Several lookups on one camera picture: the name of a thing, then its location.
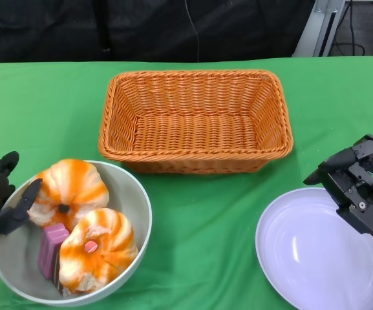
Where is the black curtain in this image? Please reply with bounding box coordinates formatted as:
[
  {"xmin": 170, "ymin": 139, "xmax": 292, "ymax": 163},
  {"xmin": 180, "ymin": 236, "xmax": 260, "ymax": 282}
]
[{"xmin": 0, "ymin": 0, "xmax": 316, "ymax": 65}]

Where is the orange swirl bread pink piece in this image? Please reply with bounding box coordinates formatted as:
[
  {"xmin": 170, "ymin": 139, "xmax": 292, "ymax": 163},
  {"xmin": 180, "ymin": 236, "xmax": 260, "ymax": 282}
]
[{"xmin": 58, "ymin": 207, "xmax": 140, "ymax": 295}]

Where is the black floor cable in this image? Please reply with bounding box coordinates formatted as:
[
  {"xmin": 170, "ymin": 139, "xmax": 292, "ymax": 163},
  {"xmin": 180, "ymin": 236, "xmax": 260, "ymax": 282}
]
[{"xmin": 331, "ymin": 0, "xmax": 367, "ymax": 56}]

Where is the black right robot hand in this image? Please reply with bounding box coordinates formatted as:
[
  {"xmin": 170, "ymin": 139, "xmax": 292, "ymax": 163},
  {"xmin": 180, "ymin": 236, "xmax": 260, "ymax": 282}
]
[{"xmin": 303, "ymin": 134, "xmax": 373, "ymax": 251}]

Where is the pale grey-green bowl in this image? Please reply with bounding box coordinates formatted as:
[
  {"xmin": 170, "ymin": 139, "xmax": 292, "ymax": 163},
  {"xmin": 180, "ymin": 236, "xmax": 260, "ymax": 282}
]
[{"xmin": 0, "ymin": 160, "xmax": 153, "ymax": 307}]

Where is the orange swirl doughnut bread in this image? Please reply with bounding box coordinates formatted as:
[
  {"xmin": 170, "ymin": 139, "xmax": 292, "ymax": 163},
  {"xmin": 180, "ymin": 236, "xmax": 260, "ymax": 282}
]
[{"xmin": 27, "ymin": 158, "xmax": 111, "ymax": 229}]

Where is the pink striped chocolate cake slice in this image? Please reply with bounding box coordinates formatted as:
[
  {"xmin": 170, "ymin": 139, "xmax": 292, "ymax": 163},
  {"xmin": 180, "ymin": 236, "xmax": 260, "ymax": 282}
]
[{"xmin": 37, "ymin": 224, "xmax": 72, "ymax": 296}]

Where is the grey aluminium frame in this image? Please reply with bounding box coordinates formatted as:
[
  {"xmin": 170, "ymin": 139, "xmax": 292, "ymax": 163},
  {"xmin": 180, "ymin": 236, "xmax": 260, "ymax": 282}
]
[{"xmin": 294, "ymin": 0, "xmax": 347, "ymax": 58}]

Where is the orange wicker basket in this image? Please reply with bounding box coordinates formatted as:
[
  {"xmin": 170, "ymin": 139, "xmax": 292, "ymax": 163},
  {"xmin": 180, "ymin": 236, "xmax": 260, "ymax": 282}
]
[{"xmin": 98, "ymin": 69, "xmax": 295, "ymax": 175}]

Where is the white round plate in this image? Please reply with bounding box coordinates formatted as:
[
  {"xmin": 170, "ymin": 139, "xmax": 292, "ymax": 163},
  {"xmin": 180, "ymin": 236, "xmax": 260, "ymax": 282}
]
[{"xmin": 255, "ymin": 187, "xmax": 373, "ymax": 310}]

